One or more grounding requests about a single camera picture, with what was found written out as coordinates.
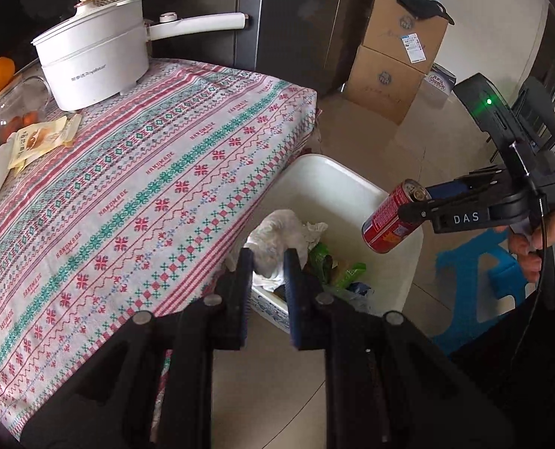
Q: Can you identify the white electric cooking pot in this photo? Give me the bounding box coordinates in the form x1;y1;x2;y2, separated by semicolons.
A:
31;0;249;112

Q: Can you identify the dark grey refrigerator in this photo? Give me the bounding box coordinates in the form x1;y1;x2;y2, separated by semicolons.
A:
237;0;386;97

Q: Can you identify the clear glass jar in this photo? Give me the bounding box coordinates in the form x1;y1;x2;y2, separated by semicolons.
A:
0;76;52;144

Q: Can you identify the black cap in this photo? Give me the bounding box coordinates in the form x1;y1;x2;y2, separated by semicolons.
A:
396;0;455;25

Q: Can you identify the clear plastic bottle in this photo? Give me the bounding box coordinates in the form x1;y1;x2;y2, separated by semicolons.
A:
325;288;376;315

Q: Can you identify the white plastic trash bin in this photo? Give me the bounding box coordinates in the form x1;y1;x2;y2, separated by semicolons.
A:
245;153;424;335

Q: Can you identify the green snack packet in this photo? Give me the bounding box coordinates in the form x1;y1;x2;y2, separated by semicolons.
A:
308;242;334;284
331;262;367;291

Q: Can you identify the blue plastic stool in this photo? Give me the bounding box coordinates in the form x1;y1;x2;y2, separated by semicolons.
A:
430;231;547;356

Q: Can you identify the person's dark clothing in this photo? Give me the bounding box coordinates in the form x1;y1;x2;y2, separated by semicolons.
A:
450;278;555;449

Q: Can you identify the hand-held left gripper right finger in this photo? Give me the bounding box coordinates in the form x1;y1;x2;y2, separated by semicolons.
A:
283;248;513;449

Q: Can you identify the brown cardboard box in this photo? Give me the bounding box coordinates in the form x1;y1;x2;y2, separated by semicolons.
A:
343;44;425;125
362;0;449;76

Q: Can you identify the white tissue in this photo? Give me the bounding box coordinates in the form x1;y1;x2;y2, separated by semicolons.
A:
247;210;329;291

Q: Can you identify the beige snack packet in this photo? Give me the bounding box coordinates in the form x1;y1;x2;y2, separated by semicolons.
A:
7;114;82;171

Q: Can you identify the blue white tissue pack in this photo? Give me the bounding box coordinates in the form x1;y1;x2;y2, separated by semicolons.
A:
422;63;457;100

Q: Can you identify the person's right hand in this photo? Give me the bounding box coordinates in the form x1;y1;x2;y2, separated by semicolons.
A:
508;203;555;286

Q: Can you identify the patterned woven tablecloth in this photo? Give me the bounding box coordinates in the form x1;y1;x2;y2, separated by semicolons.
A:
0;58;318;437

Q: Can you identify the red drink can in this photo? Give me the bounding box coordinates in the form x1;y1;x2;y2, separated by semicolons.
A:
362;178;432;254

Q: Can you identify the black chair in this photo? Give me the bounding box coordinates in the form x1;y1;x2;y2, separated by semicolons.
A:
512;76;555;161

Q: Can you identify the black cable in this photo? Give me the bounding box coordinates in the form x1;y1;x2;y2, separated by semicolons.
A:
512;196;552;366

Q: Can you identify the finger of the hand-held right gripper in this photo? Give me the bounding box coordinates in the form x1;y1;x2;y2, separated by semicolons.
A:
425;168;504;203
397;196;440;224

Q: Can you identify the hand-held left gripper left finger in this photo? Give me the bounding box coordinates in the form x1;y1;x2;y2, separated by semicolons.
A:
20;247;256;449

